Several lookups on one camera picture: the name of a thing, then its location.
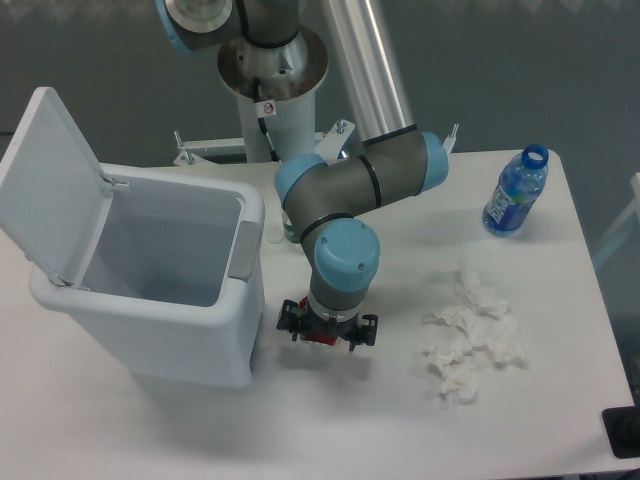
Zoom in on crushed red can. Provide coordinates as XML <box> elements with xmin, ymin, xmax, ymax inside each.
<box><xmin>299</xmin><ymin>296</ymin><xmax>337</xmax><ymax>346</ymax></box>

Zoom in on clear plastic bottle green label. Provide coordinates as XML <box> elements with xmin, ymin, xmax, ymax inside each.
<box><xmin>281</xmin><ymin>211</ymin><xmax>300</xmax><ymax>244</ymax></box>

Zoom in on black device at edge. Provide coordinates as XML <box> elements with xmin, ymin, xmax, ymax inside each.
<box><xmin>602</xmin><ymin>406</ymin><xmax>639</xmax><ymax>459</ymax></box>

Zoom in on white trash bin lid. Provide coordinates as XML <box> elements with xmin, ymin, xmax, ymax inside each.
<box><xmin>1</xmin><ymin>87</ymin><xmax>114</xmax><ymax>286</ymax></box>

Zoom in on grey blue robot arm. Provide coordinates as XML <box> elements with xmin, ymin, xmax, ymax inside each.
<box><xmin>156</xmin><ymin>1</ymin><xmax>448</xmax><ymax>347</ymax></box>

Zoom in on blue plastic bottle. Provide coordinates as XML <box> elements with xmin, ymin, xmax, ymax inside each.
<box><xmin>482</xmin><ymin>143</ymin><xmax>549</xmax><ymax>238</ymax></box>

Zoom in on white trash bin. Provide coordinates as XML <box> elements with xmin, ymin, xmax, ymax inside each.
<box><xmin>29</xmin><ymin>165</ymin><xmax>265</xmax><ymax>388</ymax></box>

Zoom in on crumpled white tissue pile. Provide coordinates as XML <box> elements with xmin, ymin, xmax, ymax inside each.
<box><xmin>422</xmin><ymin>262</ymin><xmax>525</xmax><ymax>405</ymax></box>

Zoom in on white chair frame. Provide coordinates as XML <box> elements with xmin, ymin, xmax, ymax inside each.
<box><xmin>591</xmin><ymin>172</ymin><xmax>639</xmax><ymax>271</ymax></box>

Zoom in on black cable on pedestal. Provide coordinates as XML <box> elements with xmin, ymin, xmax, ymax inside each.
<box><xmin>251</xmin><ymin>77</ymin><xmax>281</xmax><ymax>163</ymax></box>

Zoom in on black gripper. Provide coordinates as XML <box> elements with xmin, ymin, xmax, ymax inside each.
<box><xmin>276</xmin><ymin>299</ymin><xmax>377</xmax><ymax>351</ymax></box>

